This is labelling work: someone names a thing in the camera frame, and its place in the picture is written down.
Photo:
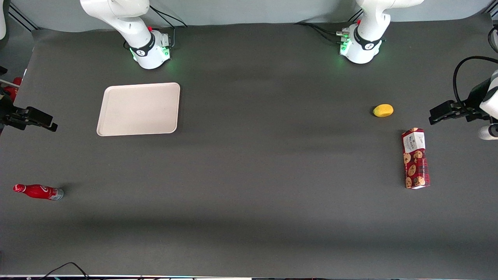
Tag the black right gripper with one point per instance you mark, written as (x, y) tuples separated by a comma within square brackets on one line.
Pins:
[(5, 115)]

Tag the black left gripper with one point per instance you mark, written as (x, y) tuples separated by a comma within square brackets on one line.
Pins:
[(472, 102)]

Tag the red coke bottle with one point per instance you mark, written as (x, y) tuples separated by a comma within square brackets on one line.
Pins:
[(39, 191)]

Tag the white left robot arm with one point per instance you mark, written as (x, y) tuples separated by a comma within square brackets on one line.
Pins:
[(362, 46)]

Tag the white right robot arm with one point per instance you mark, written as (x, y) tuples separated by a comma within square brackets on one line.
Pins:
[(148, 48)]

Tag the beige plastic tray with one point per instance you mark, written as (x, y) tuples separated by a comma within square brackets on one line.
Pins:
[(139, 109)]

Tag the small red item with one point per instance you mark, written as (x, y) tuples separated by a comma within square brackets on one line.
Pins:
[(14, 87)]

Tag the red cookie box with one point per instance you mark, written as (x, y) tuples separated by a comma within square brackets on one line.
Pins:
[(415, 159)]

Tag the yellow lemon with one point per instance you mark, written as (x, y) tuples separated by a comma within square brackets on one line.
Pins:
[(383, 110)]

